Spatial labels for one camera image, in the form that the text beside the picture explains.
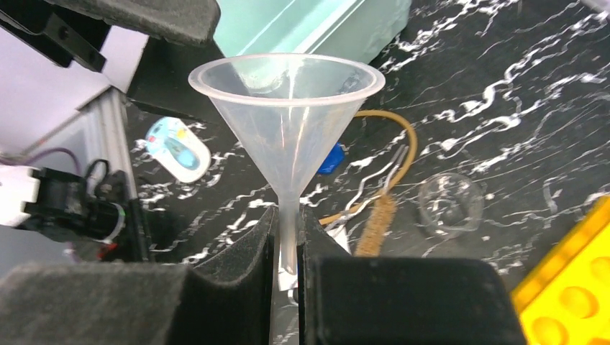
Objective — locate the aluminium frame rail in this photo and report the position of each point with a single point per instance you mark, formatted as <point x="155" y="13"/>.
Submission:
<point x="96" y="131"/>

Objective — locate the clear plastic funnel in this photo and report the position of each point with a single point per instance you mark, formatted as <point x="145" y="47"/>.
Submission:
<point x="288" y="110"/>

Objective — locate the brown rubber tubing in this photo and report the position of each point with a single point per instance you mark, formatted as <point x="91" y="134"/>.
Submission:
<point x="398" y="165"/>

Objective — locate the brown test tube brush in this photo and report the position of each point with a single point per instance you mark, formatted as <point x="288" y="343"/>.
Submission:
<point x="378" y="223"/>

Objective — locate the clear glass beaker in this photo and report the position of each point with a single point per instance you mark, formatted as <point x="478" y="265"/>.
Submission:
<point x="450" y="205"/>

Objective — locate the packaged blue pipette bulb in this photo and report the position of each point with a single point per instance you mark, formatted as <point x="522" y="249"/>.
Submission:
<point x="178" y="149"/>

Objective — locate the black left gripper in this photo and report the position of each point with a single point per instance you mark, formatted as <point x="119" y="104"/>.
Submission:
<point x="74" y="31"/>

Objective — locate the teal plastic bin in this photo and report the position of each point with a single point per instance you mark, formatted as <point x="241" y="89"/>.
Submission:
<point x="354" y="30"/>

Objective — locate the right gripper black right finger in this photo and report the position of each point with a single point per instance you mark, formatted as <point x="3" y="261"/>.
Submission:
<point x="397" y="300"/>

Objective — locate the white packet with clips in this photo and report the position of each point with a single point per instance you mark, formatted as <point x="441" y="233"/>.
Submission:
<point x="287" y="280"/>

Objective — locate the yellow test tube rack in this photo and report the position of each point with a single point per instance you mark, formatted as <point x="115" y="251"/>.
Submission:
<point x="564" y="300"/>

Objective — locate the blue round cap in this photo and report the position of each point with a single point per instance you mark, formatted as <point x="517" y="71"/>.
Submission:
<point x="332" y="161"/>

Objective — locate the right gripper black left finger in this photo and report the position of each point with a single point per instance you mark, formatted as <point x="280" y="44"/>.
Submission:
<point x="225" y="301"/>

